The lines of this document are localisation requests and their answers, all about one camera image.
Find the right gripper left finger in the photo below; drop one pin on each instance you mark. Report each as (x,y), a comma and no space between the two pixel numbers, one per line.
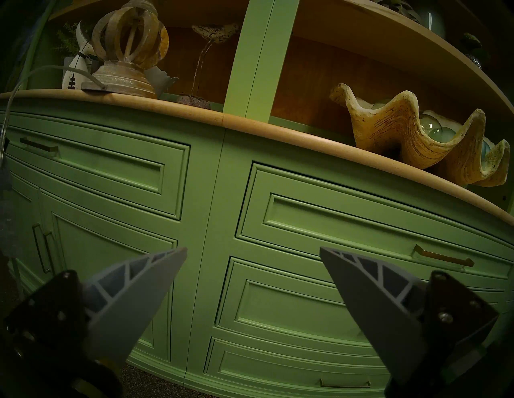
(120,305)

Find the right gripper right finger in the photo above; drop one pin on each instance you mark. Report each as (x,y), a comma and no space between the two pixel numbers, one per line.
(381,313)

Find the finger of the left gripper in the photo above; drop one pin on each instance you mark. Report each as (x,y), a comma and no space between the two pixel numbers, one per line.
(8,216)

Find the white whale tail figurine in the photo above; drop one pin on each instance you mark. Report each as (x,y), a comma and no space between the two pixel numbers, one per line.
(74,77)

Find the carved wooden table lamp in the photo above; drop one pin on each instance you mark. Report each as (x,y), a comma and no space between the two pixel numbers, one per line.
(120,80)

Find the giant clam shell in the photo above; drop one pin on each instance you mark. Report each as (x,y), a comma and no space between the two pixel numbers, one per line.
(385,128)

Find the rosemary plant in white pot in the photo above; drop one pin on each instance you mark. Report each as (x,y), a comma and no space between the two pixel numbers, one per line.
(66,40)

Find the teal glass ball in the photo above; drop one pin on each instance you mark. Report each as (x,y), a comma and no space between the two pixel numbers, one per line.
(447,135)
(486,149)

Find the pale green glass ball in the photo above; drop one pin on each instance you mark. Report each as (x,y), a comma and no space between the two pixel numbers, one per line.
(429,125)
(377,105)

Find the shell-shaped bowl with seashells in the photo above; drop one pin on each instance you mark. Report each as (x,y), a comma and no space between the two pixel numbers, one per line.
(162,82)

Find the brown shorebird figurine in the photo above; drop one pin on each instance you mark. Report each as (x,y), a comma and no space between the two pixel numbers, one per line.
(215,32)

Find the green wooden shelf cabinet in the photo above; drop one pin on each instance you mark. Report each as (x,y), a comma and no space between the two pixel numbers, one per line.
(257,60)

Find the small plant in glass pot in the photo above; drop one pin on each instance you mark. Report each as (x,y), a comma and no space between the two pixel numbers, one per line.
(470,42)

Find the tall green ceramic vase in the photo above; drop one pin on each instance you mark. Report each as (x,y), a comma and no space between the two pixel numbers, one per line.
(431,20)

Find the grey-green air plant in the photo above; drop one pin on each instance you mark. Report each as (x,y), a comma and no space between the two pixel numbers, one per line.
(397,6)

